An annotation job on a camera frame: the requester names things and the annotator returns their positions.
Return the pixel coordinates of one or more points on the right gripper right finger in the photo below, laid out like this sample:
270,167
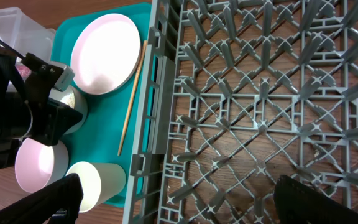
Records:
297,203

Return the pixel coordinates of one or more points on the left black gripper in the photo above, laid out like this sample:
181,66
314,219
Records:
50,118

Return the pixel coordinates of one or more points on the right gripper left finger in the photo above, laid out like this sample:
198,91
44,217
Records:
58,202

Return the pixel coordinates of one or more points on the grey bowl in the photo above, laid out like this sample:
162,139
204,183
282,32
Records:
74,99

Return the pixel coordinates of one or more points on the white paper cup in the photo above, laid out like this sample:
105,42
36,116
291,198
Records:
99,181

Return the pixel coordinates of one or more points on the pink small bowl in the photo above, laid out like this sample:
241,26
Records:
38,165

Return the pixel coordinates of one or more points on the large white plate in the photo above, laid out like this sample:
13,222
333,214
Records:
106,54

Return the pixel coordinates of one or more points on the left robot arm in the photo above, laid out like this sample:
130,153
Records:
26,110

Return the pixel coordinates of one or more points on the clear plastic waste bin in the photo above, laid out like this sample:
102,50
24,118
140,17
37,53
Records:
24,34

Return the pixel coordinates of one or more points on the grey dishwasher rack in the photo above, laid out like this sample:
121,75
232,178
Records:
236,94

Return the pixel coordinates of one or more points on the teal serving tray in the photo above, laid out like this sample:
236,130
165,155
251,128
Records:
99,137

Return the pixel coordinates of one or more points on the wooden chopstick left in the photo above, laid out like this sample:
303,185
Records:
131,100

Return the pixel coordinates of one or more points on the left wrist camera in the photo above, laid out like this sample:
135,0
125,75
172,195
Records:
63,73

